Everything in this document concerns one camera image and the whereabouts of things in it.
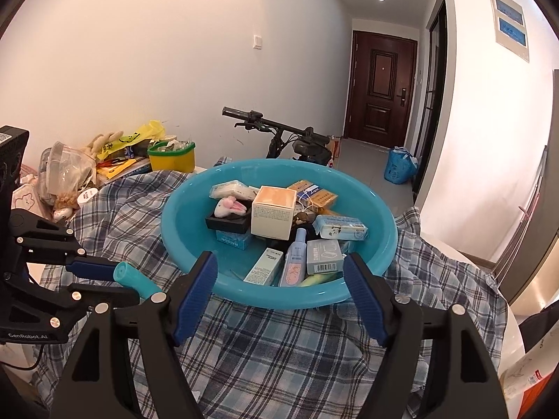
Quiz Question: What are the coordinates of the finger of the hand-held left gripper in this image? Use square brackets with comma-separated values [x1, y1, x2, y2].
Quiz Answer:
[9, 208, 129, 281]
[3, 271, 141, 333]

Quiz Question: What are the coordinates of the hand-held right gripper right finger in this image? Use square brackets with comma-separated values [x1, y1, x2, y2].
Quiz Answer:
[343, 252, 509, 419]

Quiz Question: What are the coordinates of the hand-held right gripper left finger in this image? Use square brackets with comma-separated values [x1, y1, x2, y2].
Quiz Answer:
[50, 251, 219, 419]

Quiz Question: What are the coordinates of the teal tube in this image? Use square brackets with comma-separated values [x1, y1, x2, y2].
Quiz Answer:
[114, 262, 162, 300]

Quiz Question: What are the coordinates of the blue plastic basin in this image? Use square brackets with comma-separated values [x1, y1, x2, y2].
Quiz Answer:
[161, 158, 399, 310]

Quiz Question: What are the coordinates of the light blue patterned box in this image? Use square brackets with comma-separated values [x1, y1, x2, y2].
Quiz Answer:
[312, 215, 369, 242]

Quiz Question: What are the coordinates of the white tissue pack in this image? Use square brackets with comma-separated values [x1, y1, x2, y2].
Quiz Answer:
[210, 180, 258, 202]

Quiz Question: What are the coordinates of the pink bear cushion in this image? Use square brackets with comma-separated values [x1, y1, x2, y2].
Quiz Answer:
[11, 175, 44, 216]

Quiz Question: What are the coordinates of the pale yellow tube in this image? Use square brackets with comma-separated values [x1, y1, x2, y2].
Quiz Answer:
[299, 272, 343, 287]

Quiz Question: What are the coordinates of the clear plastic container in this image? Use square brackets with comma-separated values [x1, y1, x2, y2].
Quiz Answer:
[38, 141, 97, 197]

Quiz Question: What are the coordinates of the grey-blue barcode box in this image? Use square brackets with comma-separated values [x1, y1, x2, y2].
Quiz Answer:
[306, 239, 344, 275]

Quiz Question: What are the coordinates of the teal box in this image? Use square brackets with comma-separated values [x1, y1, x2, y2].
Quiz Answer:
[216, 229, 253, 250]

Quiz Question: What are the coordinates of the white teal carton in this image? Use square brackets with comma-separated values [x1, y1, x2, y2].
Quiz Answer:
[243, 247, 284, 286]

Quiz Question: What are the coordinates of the blue bottle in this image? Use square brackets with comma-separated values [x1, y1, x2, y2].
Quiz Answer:
[278, 228, 308, 288]

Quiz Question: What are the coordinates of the black flat box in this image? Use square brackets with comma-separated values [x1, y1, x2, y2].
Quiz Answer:
[205, 209, 254, 234]

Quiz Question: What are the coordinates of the blue plaid cloth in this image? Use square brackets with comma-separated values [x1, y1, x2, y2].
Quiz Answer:
[32, 157, 509, 419]

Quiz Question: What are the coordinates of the pink rabbit plush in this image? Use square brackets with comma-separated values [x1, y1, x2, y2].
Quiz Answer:
[213, 196, 249, 218]

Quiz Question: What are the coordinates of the beige plush toy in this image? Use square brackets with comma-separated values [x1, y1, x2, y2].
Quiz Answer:
[85, 131, 125, 154]

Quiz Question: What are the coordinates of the stack of books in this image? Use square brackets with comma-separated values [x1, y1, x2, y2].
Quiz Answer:
[96, 155, 151, 179]

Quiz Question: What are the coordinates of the cream square box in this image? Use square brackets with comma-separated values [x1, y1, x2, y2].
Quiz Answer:
[251, 185, 298, 241]

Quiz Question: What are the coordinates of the orange box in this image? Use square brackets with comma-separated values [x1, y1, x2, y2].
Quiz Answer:
[287, 179, 326, 195]
[299, 188, 339, 210]

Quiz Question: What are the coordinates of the yellow plastic bag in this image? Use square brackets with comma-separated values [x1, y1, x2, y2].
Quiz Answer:
[97, 120, 167, 161]

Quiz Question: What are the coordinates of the yellow bin with green rim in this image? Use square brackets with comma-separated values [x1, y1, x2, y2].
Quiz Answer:
[147, 140, 196, 174]

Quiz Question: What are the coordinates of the blue bag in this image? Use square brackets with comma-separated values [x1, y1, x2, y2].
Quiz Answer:
[384, 146, 419, 185]

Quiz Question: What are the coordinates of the dark cloth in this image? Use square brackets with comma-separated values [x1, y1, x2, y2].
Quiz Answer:
[517, 303, 559, 345]

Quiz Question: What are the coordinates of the white red carton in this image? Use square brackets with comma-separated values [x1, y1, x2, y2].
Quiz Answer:
[498, 345, 559, 419]

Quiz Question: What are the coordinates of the beige refrigerator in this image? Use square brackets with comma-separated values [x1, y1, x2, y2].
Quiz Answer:
[495, 69, 559, 306]

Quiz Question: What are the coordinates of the dark brown door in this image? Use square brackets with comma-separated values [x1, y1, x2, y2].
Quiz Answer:
[343, 30, 418, 149]

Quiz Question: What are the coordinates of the dark-framed glass door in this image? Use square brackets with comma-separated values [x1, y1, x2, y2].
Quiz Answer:
[413, 0, 450, 195]

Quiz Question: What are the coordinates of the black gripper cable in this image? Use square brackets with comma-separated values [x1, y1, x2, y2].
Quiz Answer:
[0, 343, 44, 372]

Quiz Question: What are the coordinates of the bicycle handlebar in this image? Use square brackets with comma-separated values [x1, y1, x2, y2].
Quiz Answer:
[221, 106, 333, 167]

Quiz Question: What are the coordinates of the framed blue wall picture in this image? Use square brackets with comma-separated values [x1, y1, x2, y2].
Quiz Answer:
[487, 0, 530, 63]

